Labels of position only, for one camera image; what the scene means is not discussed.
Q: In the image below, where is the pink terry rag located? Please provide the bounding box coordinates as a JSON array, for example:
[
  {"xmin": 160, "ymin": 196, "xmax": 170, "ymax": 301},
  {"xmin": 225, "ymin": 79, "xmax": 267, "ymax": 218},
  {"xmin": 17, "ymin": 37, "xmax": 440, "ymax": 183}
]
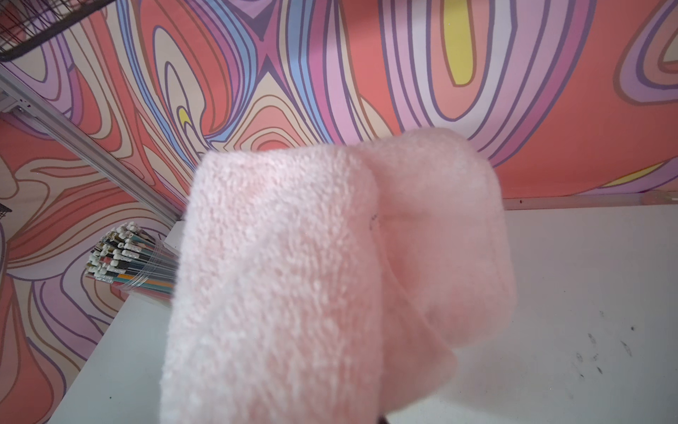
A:
[{"xmin": 159, "ymin": 128, "xmax": 517, "ymax": 423}]

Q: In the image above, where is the pencil cup on table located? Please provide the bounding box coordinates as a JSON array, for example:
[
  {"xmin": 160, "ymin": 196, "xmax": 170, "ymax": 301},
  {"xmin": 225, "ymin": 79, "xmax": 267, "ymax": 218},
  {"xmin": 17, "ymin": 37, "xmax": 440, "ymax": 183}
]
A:
[{"xmin": 85, "ymin": 222, "xmax": 178, "ymax": 301}]

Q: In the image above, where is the left wire basket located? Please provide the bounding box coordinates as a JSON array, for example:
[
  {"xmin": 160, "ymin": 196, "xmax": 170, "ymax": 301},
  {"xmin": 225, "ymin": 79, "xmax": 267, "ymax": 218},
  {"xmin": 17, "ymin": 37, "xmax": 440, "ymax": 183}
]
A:
[{"xmin": 1, "ymin": 0, "xmax": 114, "ymax": 63}]

